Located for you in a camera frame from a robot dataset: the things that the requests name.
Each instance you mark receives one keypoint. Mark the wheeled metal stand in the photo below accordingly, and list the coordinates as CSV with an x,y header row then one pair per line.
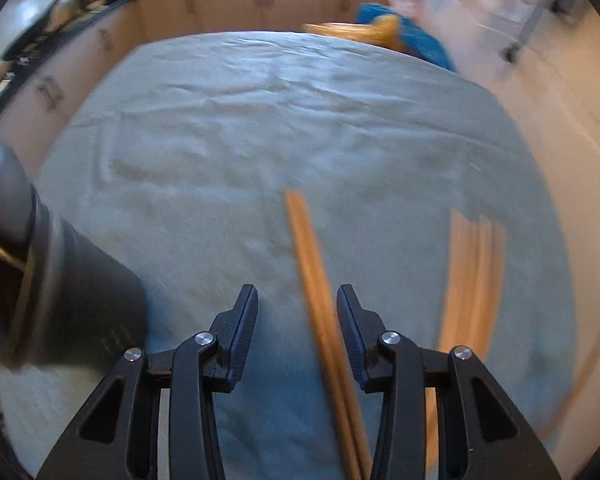
x,y
530,25

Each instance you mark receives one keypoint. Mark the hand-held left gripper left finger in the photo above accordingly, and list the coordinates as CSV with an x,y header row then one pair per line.
x,y
244,331

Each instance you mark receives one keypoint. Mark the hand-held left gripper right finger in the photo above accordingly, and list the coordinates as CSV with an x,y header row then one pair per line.
x,y
348,331

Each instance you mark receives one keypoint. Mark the blue plastic bag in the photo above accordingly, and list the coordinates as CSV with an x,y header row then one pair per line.
x,y
425,40

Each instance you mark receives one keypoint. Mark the dark grey chopstick holder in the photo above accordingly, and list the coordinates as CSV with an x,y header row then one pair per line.
x,y
65,290

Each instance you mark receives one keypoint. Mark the beige lower kitchen cabinets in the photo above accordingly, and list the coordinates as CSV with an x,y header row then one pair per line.
x,y
220,10

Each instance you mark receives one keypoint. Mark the light blue table cloth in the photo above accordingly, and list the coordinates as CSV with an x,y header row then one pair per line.
x,y
260,125

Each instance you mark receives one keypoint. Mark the yellow plastic bag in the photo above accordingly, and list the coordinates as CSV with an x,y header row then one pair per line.
x,y
360,32

